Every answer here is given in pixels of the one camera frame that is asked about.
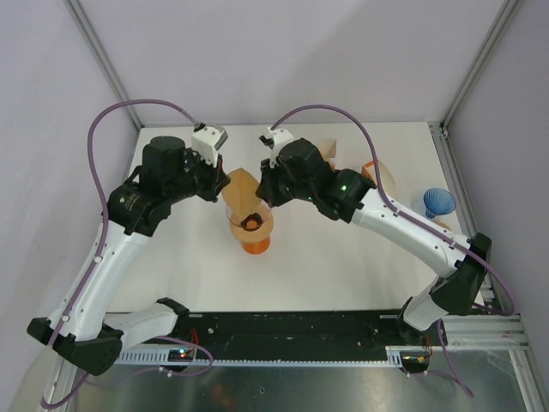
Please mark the left frame post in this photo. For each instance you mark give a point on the left frame post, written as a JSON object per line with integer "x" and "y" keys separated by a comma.
{"x": 95, "y": 46}

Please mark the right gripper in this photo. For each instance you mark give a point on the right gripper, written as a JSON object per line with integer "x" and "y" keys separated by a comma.
{"x": 268, "y": 189}

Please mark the right frame post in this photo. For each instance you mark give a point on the right frame post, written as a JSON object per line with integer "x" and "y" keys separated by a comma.
{"x": 495, "y": 34}

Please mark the orange glass beaker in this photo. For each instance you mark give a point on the orange glass beaker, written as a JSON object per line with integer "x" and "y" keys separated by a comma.
{"x": 256, "y": 248}

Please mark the brown coffee filter pack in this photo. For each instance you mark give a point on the brown coffee filter pack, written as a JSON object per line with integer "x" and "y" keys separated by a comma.
{"x": 328, "y": 151}

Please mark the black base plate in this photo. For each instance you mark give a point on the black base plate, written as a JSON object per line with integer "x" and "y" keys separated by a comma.
{"x": 300, "y": 348}

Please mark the frame post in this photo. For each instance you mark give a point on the frame post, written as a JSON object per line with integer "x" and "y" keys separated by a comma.
{"x": 495, "y": 34}
{"x": 95, "y": 46}

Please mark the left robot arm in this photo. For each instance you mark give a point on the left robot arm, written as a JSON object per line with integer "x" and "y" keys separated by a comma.
{"x": 80, "y": 330}

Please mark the brown paper coffee filter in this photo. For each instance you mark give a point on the brown paper coffee filter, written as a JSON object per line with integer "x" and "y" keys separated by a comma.
{"x": 240, "y": 194}

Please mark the blue glass dripper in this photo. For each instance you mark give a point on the blue glass dripper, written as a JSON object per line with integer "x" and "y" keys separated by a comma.
{"x": 437, "y": 202}

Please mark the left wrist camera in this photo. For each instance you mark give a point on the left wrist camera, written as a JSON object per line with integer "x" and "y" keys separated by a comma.
{"x": 207, "y": 140}

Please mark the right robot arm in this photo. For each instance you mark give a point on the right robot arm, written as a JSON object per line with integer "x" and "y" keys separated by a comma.
{"x": 456, "y": 259}

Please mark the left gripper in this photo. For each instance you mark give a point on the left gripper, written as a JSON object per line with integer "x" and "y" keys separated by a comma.
{"x": 216, "y": 175}

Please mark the grey cable duct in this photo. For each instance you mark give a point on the grey cable duct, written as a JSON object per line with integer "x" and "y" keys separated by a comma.
{"x": 158, "y": 355}

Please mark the aluminium frame rail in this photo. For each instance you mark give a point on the aluminium frame rail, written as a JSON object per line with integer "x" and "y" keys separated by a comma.
{"x": 484, "y": 330}

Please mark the white coffee filter pack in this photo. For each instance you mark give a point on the white coffee filter pack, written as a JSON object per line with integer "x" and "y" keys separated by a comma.
{"x": 368, "y": 170}

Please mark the pink glass dripper cone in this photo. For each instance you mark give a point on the pink glass dripper cone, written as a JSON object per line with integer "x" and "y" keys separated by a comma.
{"x": 251, "y": 221}

